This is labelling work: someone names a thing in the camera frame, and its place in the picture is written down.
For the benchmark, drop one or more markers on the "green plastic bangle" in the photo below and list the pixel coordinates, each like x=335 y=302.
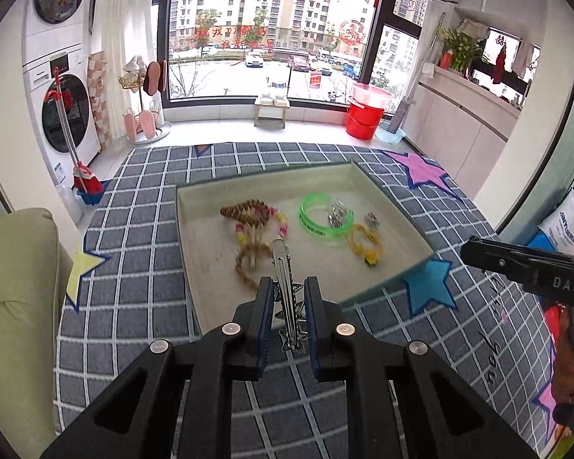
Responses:
x=311 y=222

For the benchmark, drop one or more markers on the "pink basin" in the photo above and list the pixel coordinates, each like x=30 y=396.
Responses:
x=373 y=93

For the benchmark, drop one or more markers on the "white washing machine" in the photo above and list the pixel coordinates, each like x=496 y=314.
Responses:
x=62 y=114

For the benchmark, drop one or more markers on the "blue white bag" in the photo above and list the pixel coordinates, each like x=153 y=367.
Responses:
x=562 y=229

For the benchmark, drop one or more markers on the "silver star hair clip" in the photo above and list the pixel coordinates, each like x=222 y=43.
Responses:
x=282 y=263

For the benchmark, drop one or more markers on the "red toy broom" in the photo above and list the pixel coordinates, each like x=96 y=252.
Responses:
x=88 y=182

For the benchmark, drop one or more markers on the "large window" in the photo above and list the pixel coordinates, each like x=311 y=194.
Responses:
x=229 y=33

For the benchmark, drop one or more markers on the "person's right hand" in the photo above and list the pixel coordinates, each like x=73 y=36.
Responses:
x=573 y=368

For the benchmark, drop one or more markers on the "red bucket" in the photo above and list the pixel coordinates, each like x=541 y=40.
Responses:
x=363 y=119

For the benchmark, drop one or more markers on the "checkered board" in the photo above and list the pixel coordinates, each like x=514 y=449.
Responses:
x=98 y=100

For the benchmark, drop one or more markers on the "potted plant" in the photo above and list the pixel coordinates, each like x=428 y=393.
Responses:
x=459 y=50

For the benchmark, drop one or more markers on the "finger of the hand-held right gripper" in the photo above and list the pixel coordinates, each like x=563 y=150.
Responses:
x=497 y=256

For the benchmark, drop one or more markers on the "small wooden stool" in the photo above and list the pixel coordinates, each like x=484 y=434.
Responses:
x=271 y=105

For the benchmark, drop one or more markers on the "slipper rack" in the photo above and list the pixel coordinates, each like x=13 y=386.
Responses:
x=146 y=119

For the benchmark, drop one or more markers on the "white cabinet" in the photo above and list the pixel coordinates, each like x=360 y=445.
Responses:
x=459 y=114

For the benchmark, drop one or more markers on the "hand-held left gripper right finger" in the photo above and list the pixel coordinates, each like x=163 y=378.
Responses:
x=315 y=325

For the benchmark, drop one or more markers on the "grey grid star tablecloth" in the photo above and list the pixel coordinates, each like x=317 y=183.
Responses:
x=138 y=229

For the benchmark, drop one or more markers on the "beige shallow tray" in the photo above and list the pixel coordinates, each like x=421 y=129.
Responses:
x=205 y=248

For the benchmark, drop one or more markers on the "blue basin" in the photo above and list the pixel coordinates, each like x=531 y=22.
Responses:
x=390 y=136

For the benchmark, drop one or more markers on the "small silver hair clips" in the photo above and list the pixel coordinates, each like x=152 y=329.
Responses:
x=337 y=215

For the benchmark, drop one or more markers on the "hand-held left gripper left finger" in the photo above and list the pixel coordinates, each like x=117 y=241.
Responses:
x=264 y=325

